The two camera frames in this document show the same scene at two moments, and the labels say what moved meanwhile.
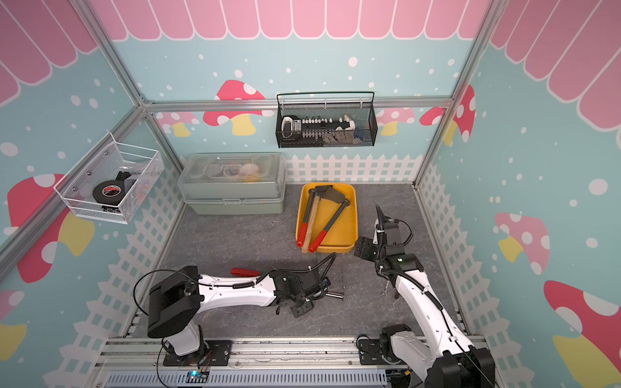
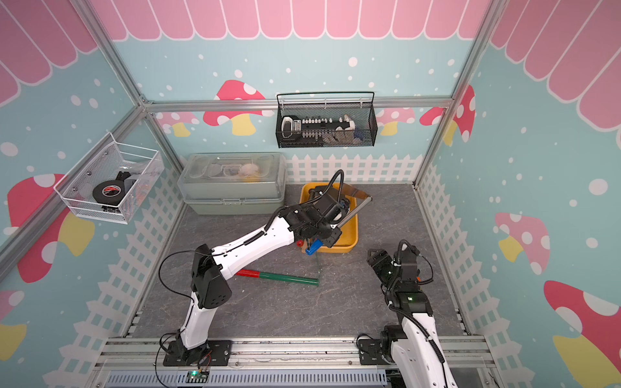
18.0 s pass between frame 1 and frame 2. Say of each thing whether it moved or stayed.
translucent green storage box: stayed
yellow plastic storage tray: stayed
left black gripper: moved
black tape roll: stayed
